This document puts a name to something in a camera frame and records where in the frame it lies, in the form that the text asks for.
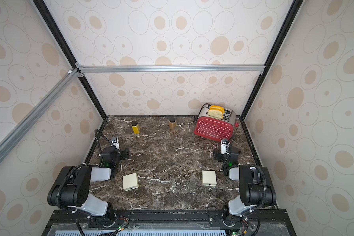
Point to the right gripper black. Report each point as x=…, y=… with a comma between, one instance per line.
x=220, y=155

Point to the brown spice jar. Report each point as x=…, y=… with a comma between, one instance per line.
x=172, y=123

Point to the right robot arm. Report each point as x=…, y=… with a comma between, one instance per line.
x=256, y=190

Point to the cream square box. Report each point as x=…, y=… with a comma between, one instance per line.
x=209, y=178

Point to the yellow spice jar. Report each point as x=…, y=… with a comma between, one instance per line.
x=135, y=127

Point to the left aluminium rail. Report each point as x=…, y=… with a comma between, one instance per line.
x=13, y=138

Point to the red polka dot toaster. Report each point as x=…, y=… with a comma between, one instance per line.
x=215, y=129

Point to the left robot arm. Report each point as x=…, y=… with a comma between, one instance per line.
x=70, y=190

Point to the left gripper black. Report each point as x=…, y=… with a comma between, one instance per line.
x=121, y=153

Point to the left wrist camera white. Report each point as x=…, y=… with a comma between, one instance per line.
x=115, y=142

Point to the aluminium rail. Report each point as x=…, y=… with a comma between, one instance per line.
x=13, y=138
x=169, y=68

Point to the cream drawer jewelry box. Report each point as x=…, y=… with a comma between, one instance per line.
x=130, y=182

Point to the yellow toast slice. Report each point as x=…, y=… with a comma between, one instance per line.
x=217, y=108

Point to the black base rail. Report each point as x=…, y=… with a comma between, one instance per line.
x=207, y=222

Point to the back aluminium rail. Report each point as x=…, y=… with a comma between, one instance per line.
x=169, y=68

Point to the pale toast slice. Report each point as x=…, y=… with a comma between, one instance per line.
x=215, y=114

